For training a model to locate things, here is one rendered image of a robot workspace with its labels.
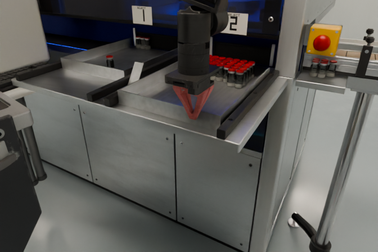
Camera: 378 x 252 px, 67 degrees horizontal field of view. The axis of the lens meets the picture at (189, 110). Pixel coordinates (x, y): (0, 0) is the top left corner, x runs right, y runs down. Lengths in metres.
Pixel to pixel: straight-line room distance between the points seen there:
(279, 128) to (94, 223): 1.08
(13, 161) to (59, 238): 1.32
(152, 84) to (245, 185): 0.55
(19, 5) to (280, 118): 1.05
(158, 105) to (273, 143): 0.49
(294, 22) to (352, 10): 4.62
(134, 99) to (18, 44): 0.76
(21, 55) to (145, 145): 0.62
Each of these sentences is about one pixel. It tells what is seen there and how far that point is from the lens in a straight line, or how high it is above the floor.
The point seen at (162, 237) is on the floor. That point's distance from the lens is 1.51.
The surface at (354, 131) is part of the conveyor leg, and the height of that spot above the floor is 0.69.
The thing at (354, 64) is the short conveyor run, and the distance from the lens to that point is 0.96.
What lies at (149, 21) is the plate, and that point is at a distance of 1.04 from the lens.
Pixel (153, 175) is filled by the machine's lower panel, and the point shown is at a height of 0.32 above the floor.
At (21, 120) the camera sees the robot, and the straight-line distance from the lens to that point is 0.32.
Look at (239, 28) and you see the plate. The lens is 0.89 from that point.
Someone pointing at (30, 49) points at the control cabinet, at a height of 0.87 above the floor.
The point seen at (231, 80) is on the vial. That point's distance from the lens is 0.76.
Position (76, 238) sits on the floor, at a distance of 1.60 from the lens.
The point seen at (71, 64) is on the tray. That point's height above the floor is 0.90.
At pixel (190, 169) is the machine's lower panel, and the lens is 1.19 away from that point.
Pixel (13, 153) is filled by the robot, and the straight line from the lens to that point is 0.32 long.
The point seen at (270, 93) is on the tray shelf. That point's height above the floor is 0.88.
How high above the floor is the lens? 1.16
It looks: 26 degrees down
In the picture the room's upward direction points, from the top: straight up
